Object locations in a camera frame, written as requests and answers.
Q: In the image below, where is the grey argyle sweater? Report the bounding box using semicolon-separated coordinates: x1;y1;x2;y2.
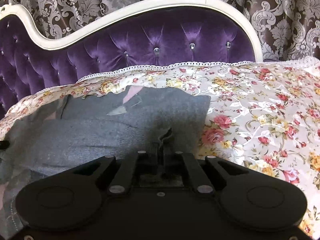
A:
1;86;210;238

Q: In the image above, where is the floral bedspread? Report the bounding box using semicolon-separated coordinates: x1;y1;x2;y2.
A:
1;56;319;239

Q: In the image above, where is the purple tufted headboard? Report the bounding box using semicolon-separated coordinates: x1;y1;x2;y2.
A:
1;0;263;115

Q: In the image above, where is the brown damask curtain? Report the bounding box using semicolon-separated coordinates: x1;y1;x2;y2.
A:
1;0;319;60

